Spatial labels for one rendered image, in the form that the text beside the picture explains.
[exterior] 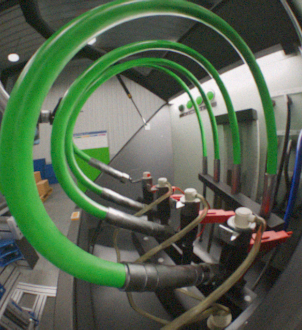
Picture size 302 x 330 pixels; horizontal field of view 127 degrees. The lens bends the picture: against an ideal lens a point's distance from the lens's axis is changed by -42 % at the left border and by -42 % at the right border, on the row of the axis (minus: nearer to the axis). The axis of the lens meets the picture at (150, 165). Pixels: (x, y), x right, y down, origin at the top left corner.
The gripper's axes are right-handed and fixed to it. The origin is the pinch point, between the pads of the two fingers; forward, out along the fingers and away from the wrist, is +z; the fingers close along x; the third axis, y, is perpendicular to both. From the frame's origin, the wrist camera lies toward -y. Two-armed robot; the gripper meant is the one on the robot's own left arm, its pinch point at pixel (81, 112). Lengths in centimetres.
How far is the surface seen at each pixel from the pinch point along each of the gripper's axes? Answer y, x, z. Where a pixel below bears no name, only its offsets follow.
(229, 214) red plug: 25, 83, -1
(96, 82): 6, 65, -12
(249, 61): 5, 84, -3
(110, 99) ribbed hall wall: -168, -550, 270
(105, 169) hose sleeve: 22, 59, -8
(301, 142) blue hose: 13, 92, 7
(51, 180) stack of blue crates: 208, -550, -49
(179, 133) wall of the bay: 14, 47, 35
